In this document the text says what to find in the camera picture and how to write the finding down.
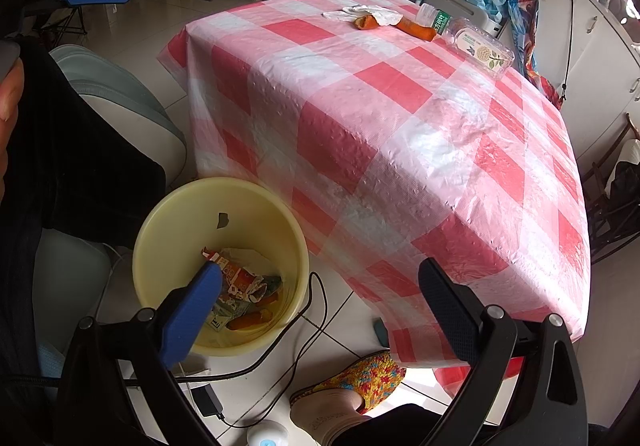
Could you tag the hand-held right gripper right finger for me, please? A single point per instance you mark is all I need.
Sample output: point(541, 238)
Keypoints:
point(450, 311)

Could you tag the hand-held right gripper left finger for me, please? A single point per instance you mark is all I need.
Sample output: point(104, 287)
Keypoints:
point(192, 311)

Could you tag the yellow plastic bucket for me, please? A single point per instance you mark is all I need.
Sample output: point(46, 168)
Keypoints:
point(250, 206)

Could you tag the large orange peel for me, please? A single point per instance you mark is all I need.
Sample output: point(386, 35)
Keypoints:
point(417, 29)

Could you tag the person's left hand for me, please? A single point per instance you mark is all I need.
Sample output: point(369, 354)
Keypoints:
point(9, 110)

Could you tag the black folding chair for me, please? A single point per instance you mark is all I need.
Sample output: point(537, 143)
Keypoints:
point(75, 20)

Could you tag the orange peel strip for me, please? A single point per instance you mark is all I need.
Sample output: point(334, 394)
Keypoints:
point(247, 320)

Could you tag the teal floor object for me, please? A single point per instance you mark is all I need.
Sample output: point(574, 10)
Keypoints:
point(380, 331)

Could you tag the black power adapter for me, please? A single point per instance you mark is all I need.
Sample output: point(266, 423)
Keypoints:
point(207, 401)

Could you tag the colourful knitted slipper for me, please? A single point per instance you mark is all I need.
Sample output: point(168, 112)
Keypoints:
point(360, 373)

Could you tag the grey padded chair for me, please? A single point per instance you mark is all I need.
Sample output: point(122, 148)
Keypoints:
point(135, 100)

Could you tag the black trouser leg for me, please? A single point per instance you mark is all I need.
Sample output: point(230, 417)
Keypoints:
point(400, 426)

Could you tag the white round device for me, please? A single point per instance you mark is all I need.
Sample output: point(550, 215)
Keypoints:
point(267, 433)

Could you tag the black clothing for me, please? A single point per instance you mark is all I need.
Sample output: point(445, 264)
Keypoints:
point(75, 150)

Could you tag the person's foot in beige sock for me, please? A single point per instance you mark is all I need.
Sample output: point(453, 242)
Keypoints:
point(320, 418)

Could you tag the dark wooden chair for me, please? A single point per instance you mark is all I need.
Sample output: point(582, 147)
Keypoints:
point(600, 206)

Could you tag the pink checkered tablecloth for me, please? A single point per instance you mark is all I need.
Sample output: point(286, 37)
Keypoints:
point(350, 135)

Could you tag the clear plastic bottle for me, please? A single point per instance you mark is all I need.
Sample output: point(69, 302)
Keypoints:
point(480, 50)

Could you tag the small orange peel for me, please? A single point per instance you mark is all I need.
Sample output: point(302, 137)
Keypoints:
point(366, 22)

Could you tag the colourful printed bag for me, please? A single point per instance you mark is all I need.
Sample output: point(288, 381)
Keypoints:
point(525, 40)

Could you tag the crumpled white tissue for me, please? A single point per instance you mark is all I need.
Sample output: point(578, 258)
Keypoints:
point(385, 14)

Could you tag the white plastic stool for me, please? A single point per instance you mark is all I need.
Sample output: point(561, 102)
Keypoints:
point(481, 18)

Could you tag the white cabinet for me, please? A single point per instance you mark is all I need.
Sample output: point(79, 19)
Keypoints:
point(590, 50)

